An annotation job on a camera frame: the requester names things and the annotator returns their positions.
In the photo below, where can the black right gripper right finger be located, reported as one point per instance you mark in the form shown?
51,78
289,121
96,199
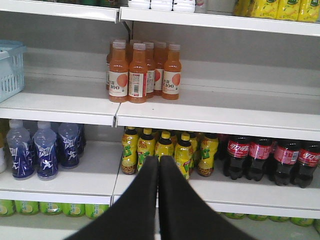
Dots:
183,215

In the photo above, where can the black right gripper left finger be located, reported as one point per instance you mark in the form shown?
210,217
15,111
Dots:
132,216

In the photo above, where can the light blue plastic basket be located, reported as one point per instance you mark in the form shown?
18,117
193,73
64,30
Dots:
11,68

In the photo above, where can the yellow lemon tea bottle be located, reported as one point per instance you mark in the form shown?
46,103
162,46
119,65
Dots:
130,145
208,148
183,154
145,147

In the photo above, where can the cola bottle red label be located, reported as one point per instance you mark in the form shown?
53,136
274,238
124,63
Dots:
285,156
307,161
259,152
237,149

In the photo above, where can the blue sports drink bottle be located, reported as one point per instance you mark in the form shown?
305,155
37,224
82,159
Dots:
68,144
45,146
18,139

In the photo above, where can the white metal shelf unit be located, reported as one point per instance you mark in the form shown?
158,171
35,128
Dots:
240,75

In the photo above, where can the orange juice bottle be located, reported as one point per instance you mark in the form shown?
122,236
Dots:
137,83
159,59
172,73
118,73

